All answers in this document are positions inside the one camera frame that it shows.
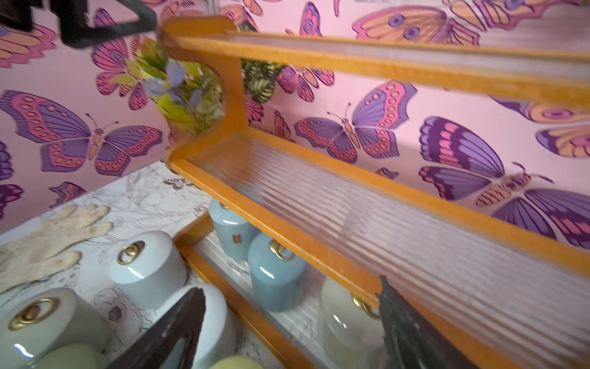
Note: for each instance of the beige work glove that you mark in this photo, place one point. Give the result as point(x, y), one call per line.
point(44, 251)

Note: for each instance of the clear vase with flowers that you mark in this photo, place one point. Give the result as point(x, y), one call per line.
point(187, 94)

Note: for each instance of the cream tea canister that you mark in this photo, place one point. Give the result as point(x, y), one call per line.
point(47, 321)

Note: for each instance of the sage green tea canister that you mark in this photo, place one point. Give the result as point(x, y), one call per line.
point(73, 356)

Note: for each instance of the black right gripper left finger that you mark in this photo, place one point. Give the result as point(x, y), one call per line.
point(173, 340)

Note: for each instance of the pale yellow-green tea canister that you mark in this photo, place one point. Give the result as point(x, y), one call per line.
point(237, 362)

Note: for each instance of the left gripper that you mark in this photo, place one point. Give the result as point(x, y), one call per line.
point(75, 30)

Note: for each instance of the wooden three-tier shelf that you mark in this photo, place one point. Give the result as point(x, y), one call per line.
point(500, 294)

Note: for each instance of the white tea canister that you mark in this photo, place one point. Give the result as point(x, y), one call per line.
point(218, 337)
point(148, 269)

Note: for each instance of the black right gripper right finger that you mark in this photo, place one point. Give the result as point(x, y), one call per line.
point(410, 340)

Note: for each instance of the blue tea canister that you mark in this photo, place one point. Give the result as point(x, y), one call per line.
point(277, 274)
point(235, 234)

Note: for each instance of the striped leaf potted plant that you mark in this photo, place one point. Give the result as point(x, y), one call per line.
point(260, 78)

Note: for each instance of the pale green tea canister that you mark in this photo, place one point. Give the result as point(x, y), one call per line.
point(350, 331)

